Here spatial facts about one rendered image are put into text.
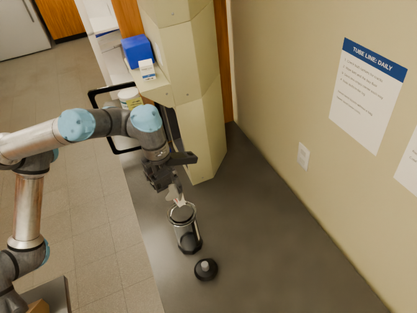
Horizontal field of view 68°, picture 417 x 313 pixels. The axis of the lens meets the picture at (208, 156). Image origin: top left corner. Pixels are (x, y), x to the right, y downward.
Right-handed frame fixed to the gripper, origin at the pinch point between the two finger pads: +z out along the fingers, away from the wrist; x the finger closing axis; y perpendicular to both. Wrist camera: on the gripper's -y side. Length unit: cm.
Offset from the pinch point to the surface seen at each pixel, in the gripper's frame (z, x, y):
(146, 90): -22.7, -28.8, -10.1
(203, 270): 30.0, 14.4, 3.8
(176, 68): -27.7, -25.5, -22.3
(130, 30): -31, -63, -23
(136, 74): -22.7, -42.3, -13.1
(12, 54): 120, -538, 19
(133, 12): -38, -63, -27
